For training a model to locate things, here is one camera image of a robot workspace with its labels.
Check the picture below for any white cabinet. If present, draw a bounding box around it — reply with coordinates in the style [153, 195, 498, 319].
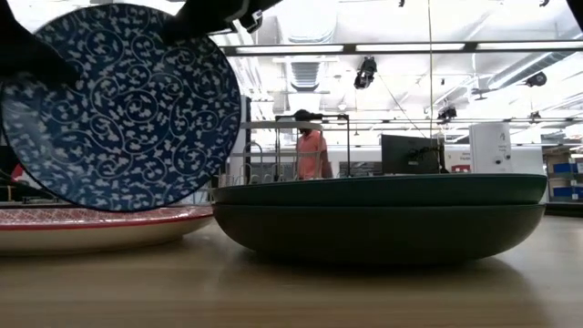
[468, 121, 517, 175]

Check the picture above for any white wire dish rack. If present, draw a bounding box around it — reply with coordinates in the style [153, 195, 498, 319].
[212, 120, 325, 187]

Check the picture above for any dark green plate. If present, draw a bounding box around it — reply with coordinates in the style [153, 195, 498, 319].
[212, 202, 547, 266]
[210, 172, 548, 207]

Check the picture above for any long white light bar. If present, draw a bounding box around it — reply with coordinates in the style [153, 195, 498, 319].
[218, 40, 583, 58]

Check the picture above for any blue storage bin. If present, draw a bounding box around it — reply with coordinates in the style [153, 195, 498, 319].
[552, 162, 583, 175]
[548, 185, 583, 200]

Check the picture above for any black computer monitor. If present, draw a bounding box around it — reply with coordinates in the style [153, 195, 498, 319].
[381, 134, 442, 177]

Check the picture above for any dark blue floral plate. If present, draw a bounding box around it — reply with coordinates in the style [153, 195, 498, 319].
[0, 3, 242, 213]

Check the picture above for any person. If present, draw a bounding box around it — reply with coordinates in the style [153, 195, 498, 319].
[293, 108, 334, 181]

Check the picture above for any silver air duct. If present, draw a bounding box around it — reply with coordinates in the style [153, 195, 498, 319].
[277, 0, 341, 92]

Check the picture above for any black stand frame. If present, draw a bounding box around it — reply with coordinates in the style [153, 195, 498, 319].
[274, 113, 353, 180]

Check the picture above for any red patterned plate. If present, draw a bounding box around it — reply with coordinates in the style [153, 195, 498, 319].
[0, 204, 215, 257]

